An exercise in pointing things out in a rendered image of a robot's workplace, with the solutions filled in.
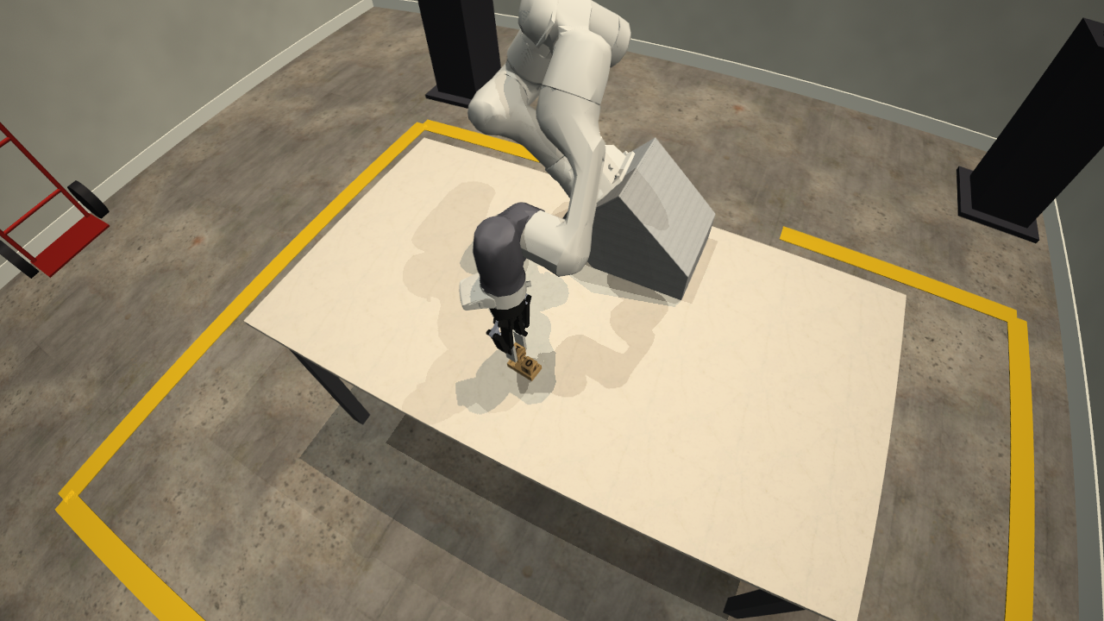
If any brown rectangular tray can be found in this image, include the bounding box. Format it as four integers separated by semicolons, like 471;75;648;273
507;356;542;381

